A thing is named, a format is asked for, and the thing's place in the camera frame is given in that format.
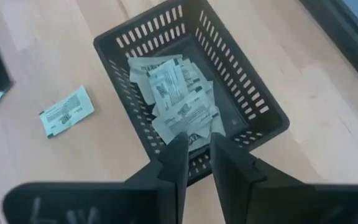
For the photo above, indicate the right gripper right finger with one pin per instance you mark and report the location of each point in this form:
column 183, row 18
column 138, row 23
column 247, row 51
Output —
column 238, row 186

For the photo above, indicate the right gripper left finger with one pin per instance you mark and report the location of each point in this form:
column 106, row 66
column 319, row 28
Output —
column 174, row 174

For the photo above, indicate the black slotted plastic basket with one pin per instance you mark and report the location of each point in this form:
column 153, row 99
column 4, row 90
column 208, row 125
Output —
column 228, row 102

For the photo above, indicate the black aluminium frame rail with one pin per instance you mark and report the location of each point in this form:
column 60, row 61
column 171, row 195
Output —
column 353, row 37

